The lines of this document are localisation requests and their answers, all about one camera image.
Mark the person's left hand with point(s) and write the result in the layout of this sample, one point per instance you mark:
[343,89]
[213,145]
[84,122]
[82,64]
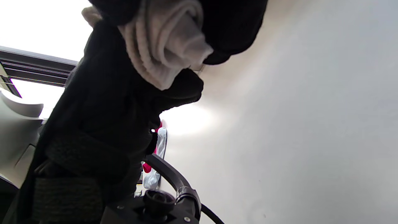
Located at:
[233,28]

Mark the person's right hand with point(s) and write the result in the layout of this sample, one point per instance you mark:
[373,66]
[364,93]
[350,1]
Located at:
[93,124]

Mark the red sock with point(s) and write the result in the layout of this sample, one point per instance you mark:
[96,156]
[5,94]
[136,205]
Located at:
[146,168]

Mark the light blue sock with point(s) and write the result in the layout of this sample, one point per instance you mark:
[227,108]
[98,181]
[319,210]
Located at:
[161,143]

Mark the grey hand controller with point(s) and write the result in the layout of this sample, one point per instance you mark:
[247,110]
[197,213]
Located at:
[169,174]
[15,133]

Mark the black window frame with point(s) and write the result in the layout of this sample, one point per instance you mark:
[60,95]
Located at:
[37,67]

